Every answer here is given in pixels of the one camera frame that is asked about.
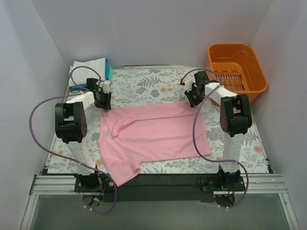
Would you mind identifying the pink t shirt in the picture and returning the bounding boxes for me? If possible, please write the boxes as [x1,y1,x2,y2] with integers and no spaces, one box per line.
[97,102,211,186]

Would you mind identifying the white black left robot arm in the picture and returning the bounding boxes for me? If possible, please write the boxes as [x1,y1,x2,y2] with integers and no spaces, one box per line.
[55,78,111,192]

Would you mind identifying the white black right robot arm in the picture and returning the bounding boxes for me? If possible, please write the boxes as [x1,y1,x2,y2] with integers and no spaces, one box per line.
[180,68,252,191]

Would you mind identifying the orange plastic basket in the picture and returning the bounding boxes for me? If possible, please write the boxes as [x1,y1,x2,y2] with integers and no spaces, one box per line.
[206,43,268,102]

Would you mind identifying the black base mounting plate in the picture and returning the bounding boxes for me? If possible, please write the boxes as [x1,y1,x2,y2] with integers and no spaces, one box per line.
[74,173,246,203]

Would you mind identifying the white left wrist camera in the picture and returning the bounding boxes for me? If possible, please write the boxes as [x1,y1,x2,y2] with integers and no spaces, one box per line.
[96,80,111,94]

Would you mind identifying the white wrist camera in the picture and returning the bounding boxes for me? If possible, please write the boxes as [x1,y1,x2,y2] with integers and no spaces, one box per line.
[180,79,197,92]
[96,80,111,94]

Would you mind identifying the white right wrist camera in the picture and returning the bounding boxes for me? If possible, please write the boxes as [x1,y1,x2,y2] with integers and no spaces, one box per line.
[180,79,197,92]

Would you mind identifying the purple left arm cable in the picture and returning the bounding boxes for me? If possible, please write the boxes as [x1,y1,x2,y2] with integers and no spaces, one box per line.
[29,66,118,214]

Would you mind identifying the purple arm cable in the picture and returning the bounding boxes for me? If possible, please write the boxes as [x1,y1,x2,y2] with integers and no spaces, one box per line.
[29,66,118,214]
[182,69,250,210]

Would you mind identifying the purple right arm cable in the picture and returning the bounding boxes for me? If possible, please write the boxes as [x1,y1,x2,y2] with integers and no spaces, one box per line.
[182,69,250,210]

